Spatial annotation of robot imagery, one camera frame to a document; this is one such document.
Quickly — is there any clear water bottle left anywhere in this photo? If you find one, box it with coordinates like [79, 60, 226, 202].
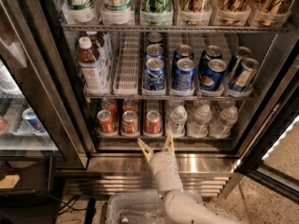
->
[166, 105, 188, 137]

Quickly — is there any blue pepsi can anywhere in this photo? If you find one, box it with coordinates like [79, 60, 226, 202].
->
[199, 45, 222, 76]
[172, 44, 194, 69]

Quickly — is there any blue can rear left column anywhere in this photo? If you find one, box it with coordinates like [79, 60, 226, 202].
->
[146, 32, 164, 46]

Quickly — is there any clear water bottle right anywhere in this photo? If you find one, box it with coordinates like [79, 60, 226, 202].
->
[209, 105, 238, 139]

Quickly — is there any red coke can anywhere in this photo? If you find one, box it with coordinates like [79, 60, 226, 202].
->
[146, 110, 162, 134]
[121, 110, 138, 134]
[101, 97, 117, 119]
[122, 99, 138, 112]
[97, 109, 116, 133]

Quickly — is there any brown tea bottle back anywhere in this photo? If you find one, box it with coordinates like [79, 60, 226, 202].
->
[87, 31, 112, 77]

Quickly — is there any brown tea bottle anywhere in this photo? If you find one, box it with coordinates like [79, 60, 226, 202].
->
[78, 36, 107, 93]
[87, 31, 112, 77]

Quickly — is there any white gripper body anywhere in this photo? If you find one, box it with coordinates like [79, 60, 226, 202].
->
[149, 151, 178, 175]

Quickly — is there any fridge door right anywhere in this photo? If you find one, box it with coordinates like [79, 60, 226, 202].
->
[238, 57, 299, 203]

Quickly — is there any blue can middle left column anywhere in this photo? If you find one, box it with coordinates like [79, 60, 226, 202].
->
[146, 44, 164, 60]

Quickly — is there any gold can top right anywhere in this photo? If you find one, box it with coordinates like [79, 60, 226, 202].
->
[259, 0, 293, 26]

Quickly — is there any clear water bottle middle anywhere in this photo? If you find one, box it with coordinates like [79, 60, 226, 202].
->
[188, 105, 212, 138]

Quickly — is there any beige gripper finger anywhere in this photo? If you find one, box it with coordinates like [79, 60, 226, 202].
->
[137, 138, 154, 162]
[164, 130, 175, 155]

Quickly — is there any red bull can back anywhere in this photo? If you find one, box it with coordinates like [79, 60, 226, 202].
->
[227, 47, 251, 80]

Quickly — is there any red bull can front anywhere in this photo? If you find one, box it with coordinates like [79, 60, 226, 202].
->
[229, 58, 260, 92]

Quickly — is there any clear plastic bin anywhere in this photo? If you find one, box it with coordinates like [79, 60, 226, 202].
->
[105, 191, 207, 224]

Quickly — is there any glass fridge door left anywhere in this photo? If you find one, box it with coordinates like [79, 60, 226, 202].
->
[0, 0, 93, 171]

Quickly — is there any can behind left glass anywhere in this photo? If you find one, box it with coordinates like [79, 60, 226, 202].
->
[22, 108, 46, 133]

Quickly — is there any red bull can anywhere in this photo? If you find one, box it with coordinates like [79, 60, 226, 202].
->
[229, 58, 260, 92]
[227, 47, 251, 80]

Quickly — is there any blue pepsi can column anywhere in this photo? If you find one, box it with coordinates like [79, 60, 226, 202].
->
[172, 58, 196, 91]
[200, 59, 227, 91]

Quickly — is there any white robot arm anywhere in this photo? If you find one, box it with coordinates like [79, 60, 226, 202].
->
[137, 131, 239, 224]

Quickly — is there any black cable on floor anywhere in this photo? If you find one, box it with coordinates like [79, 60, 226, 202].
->
[46, 193, 82, 217]

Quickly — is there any clear water bottle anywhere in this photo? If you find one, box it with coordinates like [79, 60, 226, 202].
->
[209, 105, 238, 139]
[188, 105, 212, 138]
[166, 105, 188, 137]

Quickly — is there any brown tea bottle front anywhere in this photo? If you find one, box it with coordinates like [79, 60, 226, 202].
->
[78, 36, 107, 93]

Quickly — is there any blue can front left column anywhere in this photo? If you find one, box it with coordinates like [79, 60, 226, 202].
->
[145, 58, 165, 91]

